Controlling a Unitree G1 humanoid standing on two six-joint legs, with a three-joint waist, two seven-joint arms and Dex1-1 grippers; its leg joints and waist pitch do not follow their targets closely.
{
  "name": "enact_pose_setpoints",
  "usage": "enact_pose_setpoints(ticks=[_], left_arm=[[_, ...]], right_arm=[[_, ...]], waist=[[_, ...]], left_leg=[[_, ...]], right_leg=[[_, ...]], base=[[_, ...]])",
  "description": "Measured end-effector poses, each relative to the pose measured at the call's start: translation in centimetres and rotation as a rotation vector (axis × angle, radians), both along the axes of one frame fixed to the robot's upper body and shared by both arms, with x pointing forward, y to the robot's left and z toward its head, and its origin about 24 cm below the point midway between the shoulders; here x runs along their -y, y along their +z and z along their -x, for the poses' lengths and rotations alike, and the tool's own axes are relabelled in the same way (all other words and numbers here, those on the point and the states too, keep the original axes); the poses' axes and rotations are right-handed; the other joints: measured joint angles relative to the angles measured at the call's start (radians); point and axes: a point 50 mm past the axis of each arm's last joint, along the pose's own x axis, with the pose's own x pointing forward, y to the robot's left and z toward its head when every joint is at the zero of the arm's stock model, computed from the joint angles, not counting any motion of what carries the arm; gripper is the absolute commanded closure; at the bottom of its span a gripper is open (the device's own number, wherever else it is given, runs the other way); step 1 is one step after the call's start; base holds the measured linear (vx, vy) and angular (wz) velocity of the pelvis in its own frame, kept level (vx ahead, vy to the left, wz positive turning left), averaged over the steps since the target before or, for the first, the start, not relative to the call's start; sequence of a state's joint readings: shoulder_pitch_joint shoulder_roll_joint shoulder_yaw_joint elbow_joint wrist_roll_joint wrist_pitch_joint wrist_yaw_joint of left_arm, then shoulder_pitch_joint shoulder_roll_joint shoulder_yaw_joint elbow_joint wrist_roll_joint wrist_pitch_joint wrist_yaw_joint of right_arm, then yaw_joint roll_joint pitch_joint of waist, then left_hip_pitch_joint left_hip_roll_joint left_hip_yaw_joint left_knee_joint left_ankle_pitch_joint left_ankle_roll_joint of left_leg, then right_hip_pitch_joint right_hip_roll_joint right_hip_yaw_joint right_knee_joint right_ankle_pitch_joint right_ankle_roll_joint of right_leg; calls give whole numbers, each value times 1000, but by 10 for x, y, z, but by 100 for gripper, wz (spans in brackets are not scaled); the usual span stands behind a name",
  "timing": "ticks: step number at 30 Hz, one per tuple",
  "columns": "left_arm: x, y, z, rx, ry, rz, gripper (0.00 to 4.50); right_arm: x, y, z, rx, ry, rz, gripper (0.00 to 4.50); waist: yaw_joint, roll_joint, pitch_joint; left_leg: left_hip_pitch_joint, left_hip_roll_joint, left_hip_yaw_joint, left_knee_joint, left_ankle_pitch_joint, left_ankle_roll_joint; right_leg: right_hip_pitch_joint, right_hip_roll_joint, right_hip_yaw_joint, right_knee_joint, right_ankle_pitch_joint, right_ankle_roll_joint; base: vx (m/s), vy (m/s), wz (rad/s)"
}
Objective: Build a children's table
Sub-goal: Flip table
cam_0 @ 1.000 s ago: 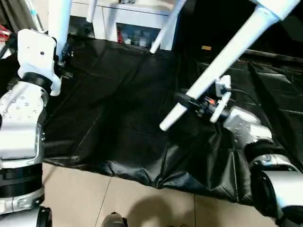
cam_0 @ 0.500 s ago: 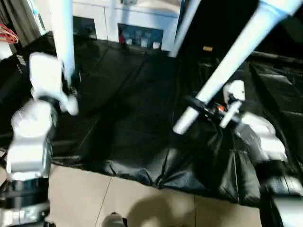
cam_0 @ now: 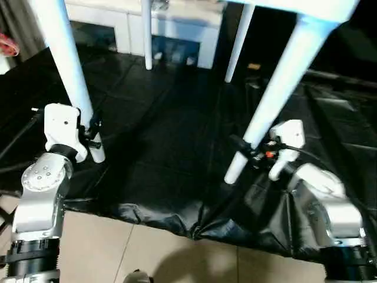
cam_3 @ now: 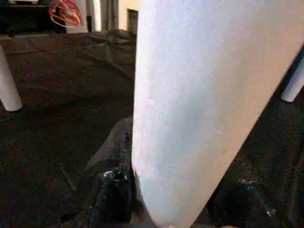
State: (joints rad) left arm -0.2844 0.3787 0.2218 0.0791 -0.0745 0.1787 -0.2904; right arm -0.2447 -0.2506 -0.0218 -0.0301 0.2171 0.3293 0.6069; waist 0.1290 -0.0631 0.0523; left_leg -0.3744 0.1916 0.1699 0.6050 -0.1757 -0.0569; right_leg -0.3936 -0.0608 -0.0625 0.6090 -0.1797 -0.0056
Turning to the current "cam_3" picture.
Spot red orange clothes hangers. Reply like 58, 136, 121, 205
48, 0, 83, 29

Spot black plastic mat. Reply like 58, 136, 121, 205
0, 29, 304, 228

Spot white plastic table leg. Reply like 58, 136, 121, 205
281, 44, 304, 103
131, 0, 304, 228
0, 42, 24, 112

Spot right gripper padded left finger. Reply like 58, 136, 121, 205
61, 117, 139, 228

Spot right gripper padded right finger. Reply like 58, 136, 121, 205
206, 175, 288, 228

